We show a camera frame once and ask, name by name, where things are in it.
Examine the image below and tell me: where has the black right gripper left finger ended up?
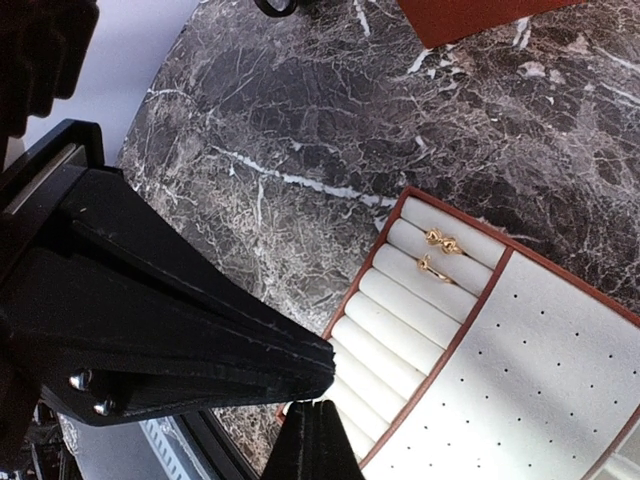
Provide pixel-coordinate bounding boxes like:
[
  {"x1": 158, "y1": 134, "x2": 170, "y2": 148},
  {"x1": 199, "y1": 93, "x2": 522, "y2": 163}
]
[{"x1": 261, "y1": 402, "x2": 314, "y2": 480}]

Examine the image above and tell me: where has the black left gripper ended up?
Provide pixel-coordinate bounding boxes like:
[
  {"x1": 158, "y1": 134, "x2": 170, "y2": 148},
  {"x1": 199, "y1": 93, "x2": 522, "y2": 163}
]
[{"x1": 1, "y1": 120, "x2": 335, "y2": 426}]

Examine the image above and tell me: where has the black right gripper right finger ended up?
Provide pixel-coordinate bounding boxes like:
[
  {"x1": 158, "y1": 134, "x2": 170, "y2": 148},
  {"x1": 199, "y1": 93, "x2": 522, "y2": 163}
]
[{"x1": 312, "y1": 400, "x2": 364, "y2": 480}]

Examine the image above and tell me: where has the red jewelry tray insert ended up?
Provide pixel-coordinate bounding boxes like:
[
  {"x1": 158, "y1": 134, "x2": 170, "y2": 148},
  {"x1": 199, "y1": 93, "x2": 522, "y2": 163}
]
[{"x1": 324, "y1": 187, "x2": 639, "y2": 479}]

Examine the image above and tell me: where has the gold ring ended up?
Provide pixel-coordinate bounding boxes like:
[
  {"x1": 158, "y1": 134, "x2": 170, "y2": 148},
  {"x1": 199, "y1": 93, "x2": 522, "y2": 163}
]
[
  {"x1": 416, "y1": 252, "x2": 459, "y2": 286},
  {"x1": 423, "y1": 227, "x2": 469, "y2": 257}
]

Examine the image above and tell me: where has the red jewelry box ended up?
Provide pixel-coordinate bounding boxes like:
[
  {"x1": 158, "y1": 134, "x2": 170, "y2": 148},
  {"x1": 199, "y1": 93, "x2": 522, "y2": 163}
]
[{"x1": 398, "y1": 0, "x2": 579, "y2": 49}]

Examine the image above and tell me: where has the dark green ceramic mug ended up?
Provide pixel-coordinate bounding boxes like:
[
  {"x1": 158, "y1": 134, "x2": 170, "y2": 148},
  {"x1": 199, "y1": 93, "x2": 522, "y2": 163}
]
[{"x1": 254, "y1": 0, "x2": 298, "y2": 18}]

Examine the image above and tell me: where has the black front table rail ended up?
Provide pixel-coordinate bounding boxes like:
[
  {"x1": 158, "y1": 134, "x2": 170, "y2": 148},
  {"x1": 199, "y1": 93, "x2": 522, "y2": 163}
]
[{"x1": 174, "y1": 410, "x2": 258, "y2": 480}]

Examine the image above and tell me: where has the white slotted cable duct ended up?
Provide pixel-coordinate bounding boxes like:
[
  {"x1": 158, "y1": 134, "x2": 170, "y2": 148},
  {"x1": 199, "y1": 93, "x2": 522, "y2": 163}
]
[{"x1": 139, "y1": 420, "x2": 192, "y2": 480}]

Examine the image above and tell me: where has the gold ring on tray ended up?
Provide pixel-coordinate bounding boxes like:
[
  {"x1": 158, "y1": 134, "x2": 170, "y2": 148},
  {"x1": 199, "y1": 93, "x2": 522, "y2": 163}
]
[{"x1": 416, "y1": 252, "x2": 459, "y2": 286}]

